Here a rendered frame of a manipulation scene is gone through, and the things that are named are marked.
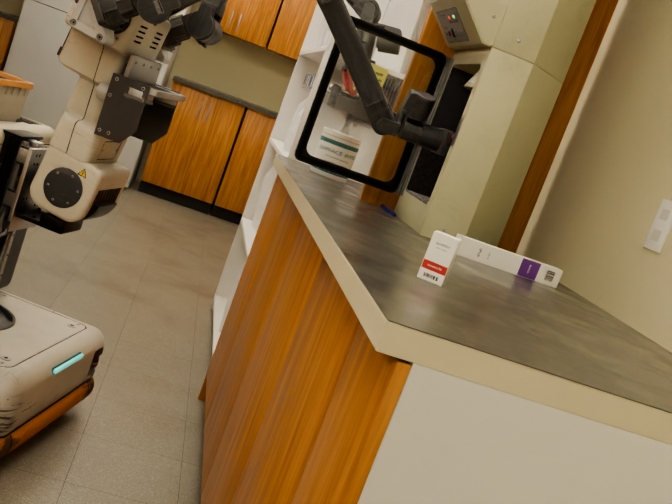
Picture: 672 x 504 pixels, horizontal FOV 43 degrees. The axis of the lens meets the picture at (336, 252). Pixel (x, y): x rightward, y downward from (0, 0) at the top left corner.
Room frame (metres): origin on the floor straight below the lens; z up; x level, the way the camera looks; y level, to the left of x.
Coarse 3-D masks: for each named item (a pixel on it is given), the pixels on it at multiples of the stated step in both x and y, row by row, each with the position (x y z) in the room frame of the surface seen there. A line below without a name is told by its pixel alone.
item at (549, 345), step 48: (288, 192) 2.25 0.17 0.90; (336, 192) 2.34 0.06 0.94; (336, 240) 1.44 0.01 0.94; (384, 240) 1.68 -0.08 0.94; (384, 288) 1.16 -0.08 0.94; (432, 288) 1.31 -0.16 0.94; (480, 288) 1.51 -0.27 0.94; (528, 288) 1.78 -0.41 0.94; (384, 336) 0.97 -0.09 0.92; (432, 336) 0.98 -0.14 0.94; (480, 336) 1.07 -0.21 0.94; (528, 336) 1.20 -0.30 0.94; (576, 336) 1.37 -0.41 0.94; (624, 336) 1.59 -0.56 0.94; (528, 384) 1.00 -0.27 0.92; (576, 384) 1.02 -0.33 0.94; (624, 384) 1.11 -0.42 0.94
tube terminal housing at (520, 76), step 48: (528, 0) 2.05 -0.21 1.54; (576, 0) 2.14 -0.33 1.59; (480, 48) 2.13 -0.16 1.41; (528, 48) 2.06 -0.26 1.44; (576, 48) 2.23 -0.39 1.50; (480, 96) 2.05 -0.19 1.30; (528, 96) 2.10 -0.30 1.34; (480, 144) 2.06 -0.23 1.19; (528, 144) 2.18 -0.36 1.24; (432, 192) 2.07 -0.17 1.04; (480, 192) 2.06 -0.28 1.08; (480, 240) 2.14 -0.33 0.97
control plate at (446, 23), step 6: (438, 12) 2.28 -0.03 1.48; (444, 12) 2.23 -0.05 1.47; (450, 12) 2.18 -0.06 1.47; (456, 12) 2.13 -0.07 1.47; (438, 18) 2.31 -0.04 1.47; (444, 18) 2.25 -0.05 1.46; (450, 18) 2.20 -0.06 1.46; (456, 18) 2.15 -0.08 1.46; (444, 24) 2.28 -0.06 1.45; (450, 24) 2.23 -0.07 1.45; (456, 24) 2.17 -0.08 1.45; (462, 24) 2.13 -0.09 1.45; (444, 30) 2.30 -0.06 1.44; (450, 30) 2.25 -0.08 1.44; (456, 30) 2.20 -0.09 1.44; (462, 30) 2.15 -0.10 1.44; (450, 36) 2.27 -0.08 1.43; (456, 36) 2.22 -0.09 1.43; (462, 36) 2.17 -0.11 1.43; (450, 42) 2.30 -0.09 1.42
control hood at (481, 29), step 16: (432, 0) 2.30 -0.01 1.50; (448, 0) 2.16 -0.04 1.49; (464, 0) 2.03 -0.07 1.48; (480, 0) 2.03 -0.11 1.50; (464, 16) 2.09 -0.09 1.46; (480, 16) 2.03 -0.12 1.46; (496, 16) 2.04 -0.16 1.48; (480, 32) 2.04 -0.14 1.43; (496, 32) 2.04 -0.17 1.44; (464, 48) 2.25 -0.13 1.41
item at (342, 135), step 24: (384, 48) 2.29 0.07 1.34; (336, 72) 2.27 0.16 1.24; (384, 72) 2.30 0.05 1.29; (408, 72) 2.32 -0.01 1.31; (432, 72) 2.34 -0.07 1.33; (336, 120) 2.28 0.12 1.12; (360, 120) 2.30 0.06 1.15; (312, 144) 2.27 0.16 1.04; (336, 144) 2.29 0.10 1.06; (360, 144) 2.30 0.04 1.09; (384, 144) 2.32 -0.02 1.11; (360, 168) 2.31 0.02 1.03; (384, 168) 2.33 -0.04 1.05
